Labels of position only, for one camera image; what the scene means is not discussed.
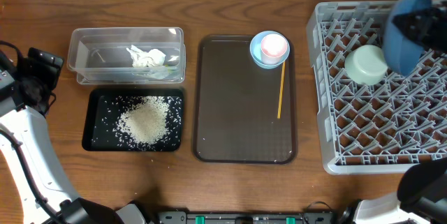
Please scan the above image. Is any dark blue plate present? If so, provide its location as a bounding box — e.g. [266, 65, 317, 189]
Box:
[382, 0, 432, 76]

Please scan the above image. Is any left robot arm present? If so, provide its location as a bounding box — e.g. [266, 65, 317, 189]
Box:
[1, 47, 150, 224]

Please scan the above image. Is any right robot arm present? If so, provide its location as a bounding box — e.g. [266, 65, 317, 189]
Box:
[337, 8, 446, 223]

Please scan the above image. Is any white pink cup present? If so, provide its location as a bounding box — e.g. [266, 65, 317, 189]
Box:
[261, 33, 288, 65]

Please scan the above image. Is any black plastic tray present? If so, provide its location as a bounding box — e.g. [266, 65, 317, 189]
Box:
[82, 88, 184, 151]

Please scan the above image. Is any grey dishwasher rack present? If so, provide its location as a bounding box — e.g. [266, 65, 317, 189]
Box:
[306, 1, 446, 175]

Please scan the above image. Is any brown serving tray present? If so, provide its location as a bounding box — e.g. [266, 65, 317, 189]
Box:
[192, 35, 298, 165]

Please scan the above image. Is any white napkin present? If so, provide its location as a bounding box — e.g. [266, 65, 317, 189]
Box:
[126, 45, 166, 68]

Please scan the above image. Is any mint green bowl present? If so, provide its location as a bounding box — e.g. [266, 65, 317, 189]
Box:
[344, 45, 388, 85]

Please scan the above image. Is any pile of white rice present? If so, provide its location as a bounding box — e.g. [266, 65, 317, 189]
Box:
[91, 96, 183, 151]

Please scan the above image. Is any wooden chopstick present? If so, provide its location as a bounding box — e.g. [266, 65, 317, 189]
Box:
[277, 61, 286, 119]

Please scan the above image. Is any clear plastic bin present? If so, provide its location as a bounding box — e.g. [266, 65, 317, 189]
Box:
[67, 27, 186, 84]

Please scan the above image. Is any yellow green snack wrapper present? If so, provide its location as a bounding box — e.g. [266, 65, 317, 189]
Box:
[135, 66, 177, 80]

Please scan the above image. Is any light blue small bowl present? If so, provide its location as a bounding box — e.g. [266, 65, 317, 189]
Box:
[249, 31, 291, 69]

